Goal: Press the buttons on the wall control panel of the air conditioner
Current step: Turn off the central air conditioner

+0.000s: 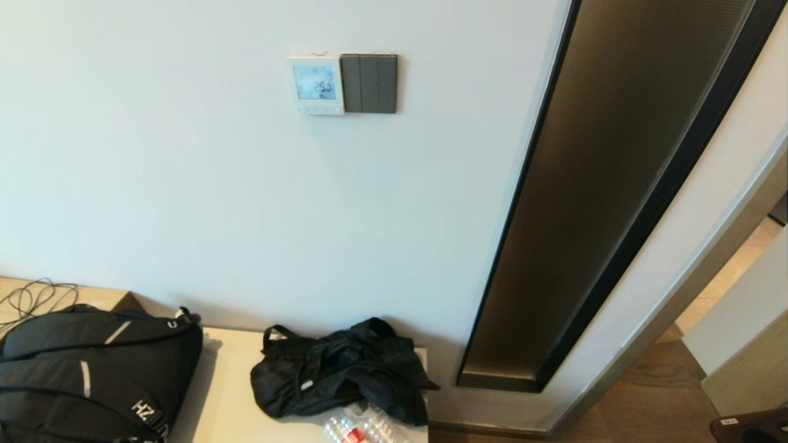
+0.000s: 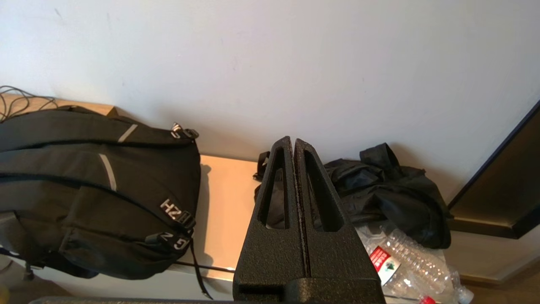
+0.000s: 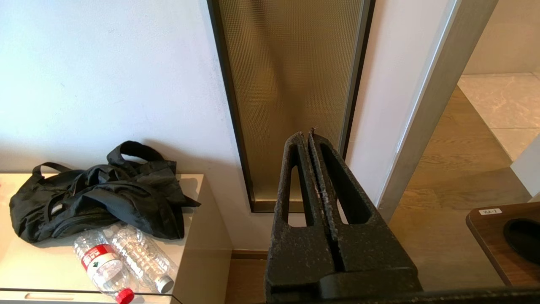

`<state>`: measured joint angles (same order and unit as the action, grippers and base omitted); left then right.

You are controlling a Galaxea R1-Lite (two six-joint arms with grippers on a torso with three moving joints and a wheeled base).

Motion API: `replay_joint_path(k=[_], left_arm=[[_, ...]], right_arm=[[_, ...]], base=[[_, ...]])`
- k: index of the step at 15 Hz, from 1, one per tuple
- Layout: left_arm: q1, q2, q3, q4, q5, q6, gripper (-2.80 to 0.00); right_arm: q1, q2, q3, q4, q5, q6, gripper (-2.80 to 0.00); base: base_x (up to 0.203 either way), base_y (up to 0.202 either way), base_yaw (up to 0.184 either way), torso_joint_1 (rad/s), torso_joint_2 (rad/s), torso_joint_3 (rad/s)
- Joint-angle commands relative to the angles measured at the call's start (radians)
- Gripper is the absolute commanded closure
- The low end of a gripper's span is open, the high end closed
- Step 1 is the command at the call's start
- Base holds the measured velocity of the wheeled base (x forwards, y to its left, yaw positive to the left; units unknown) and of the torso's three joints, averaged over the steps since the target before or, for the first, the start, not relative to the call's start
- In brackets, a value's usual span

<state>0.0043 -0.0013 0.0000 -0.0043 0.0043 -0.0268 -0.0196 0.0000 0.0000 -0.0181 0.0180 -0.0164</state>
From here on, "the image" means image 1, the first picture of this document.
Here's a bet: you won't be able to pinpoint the white wall thermostat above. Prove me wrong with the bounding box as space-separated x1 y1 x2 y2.
286 55 345 116

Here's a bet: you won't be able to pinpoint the crumpled black fabric bag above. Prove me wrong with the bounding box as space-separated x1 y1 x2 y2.
250 317 440 426

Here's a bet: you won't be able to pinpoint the clear plastic water bottles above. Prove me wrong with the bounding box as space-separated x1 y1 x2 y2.
323 403 412 443

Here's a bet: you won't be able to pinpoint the large black backpack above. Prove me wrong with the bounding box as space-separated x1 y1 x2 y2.
0 305 204 443

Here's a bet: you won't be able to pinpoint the white and beige door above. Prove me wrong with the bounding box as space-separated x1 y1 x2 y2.
682 226 788 418

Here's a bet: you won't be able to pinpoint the dark brown labelled object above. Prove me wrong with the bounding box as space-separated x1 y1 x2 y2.
709 407 788 443

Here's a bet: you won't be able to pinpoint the dark grey wall switch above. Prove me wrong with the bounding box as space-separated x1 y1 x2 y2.
340 54 399 114

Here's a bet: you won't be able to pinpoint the dark bronze wall niche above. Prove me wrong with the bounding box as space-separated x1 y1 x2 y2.
457 0 788 393

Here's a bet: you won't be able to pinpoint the grey door frame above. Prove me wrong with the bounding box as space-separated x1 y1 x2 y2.
545 132 788 434

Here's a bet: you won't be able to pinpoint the thin black tangled cable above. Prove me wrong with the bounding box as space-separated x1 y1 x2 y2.
0 278 79 336

